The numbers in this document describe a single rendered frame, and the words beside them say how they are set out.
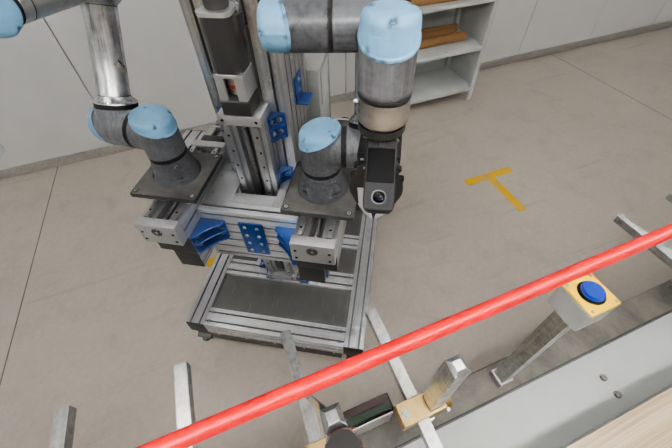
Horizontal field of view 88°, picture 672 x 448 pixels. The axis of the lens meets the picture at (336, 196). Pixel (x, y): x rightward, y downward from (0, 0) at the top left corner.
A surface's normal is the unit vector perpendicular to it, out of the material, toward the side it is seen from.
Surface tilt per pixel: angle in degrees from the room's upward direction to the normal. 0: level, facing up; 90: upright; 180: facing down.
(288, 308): 0
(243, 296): 0
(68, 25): 90
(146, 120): 7
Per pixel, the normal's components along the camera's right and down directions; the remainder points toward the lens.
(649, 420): -0.03, -0.68
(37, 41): 0.36, 0.68
